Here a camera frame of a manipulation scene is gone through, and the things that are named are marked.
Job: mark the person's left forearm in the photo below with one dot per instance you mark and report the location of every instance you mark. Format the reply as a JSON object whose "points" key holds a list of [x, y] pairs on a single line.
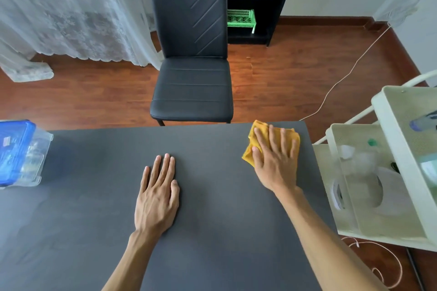
{"points": [[131, 261]]}

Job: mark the blue spray bottle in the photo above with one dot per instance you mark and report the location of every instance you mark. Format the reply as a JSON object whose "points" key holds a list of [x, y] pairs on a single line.
{"points": [[425, 122]]}

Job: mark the person's right forearm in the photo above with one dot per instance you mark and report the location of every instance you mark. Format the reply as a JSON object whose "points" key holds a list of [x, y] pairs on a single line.
{"points": [[317, 239]]}

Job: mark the black leather chair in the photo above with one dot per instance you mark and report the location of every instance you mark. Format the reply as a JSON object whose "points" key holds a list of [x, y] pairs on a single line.
{"points": [[191, 45]]}

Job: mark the white lace cloth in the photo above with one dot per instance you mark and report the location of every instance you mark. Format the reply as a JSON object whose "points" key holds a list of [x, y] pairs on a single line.
{"points": [[61, 11]]}

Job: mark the person's left hand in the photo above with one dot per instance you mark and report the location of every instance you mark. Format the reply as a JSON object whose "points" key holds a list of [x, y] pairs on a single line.
{"points": [[155, 203]]}

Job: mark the person's right hand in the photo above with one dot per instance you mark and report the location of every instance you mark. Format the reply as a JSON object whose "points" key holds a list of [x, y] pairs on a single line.
{"points": [[276, 168]]}

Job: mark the clear container with blue lid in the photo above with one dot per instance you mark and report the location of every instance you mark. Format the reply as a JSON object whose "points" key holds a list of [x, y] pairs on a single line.
{"points": [[17, 152]]}

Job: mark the yellow cleaning cloth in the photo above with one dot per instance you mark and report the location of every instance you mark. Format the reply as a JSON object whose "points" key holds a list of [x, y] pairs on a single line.
{"points": [[251, 151]]}

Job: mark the green plastic basket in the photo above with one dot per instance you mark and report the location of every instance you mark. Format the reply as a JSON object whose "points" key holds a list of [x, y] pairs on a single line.
{"points": [[240, 18]]}

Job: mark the person's right thumb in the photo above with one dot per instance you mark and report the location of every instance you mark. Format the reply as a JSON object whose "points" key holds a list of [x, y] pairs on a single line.
{"points": [[256, 159]]}

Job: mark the person's left middle finger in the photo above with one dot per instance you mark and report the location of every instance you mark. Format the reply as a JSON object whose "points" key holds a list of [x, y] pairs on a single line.
{"points": [[164, 168]]}

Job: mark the person's left little finger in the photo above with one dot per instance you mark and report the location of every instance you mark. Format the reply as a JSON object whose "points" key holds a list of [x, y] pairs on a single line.
{"points": [[145, 180]]}

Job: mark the white tape roll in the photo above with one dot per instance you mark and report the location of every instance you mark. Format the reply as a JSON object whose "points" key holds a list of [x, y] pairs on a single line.
{"points": [[338, 193]]}

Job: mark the white tiered cart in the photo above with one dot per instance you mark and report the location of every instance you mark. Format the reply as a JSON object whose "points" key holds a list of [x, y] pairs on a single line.
{"points": [[392, 171]]}

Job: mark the person's right middle finger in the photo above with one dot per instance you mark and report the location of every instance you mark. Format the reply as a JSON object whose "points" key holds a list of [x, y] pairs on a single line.
{"points": [[273, 139]]}

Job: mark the green capped clear bottle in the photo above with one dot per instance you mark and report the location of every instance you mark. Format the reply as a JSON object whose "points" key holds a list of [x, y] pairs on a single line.
{"points": [[362, 154]]}

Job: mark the person's left thumb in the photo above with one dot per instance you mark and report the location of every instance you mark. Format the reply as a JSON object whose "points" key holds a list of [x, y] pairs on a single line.
{"points": [[175, 193]]}

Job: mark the person's right little finger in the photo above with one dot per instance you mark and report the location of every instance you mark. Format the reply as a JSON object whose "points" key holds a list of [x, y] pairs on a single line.
{"points": [[294, 148]]}

